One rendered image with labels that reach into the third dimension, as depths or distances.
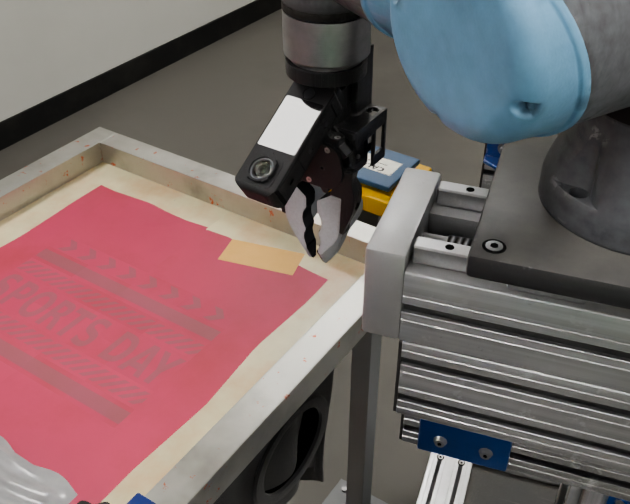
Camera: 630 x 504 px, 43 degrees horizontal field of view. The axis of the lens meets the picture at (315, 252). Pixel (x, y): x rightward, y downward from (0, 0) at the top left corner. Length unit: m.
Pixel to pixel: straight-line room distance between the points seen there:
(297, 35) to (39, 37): 2.86
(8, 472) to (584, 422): 0.53
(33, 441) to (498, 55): 0.62
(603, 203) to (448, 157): 2.66
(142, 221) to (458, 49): 0.77
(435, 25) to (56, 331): 0.66
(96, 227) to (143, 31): 2.80
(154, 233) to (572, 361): 0.64
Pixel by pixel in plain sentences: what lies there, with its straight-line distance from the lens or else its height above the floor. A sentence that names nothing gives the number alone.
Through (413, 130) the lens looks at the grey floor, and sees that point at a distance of 3.41.
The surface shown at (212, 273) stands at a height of 0.96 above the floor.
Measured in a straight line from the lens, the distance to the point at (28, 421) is 0.89.
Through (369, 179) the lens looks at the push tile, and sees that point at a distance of 1.18.
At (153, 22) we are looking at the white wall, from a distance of 3.93.
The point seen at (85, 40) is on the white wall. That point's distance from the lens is 3.65.
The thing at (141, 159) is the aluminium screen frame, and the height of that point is 0.99.
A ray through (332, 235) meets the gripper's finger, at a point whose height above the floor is 1.15.
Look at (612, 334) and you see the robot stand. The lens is 0.64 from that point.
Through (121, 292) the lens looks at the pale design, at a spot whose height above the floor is 0.96.
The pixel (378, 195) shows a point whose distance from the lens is 1.18.
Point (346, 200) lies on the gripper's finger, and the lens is 0.73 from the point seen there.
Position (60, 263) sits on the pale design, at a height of 0.96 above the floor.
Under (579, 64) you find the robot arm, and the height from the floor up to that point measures 1.43.
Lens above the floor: 1.59
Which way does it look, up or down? 37 degrees down
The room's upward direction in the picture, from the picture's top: straight up
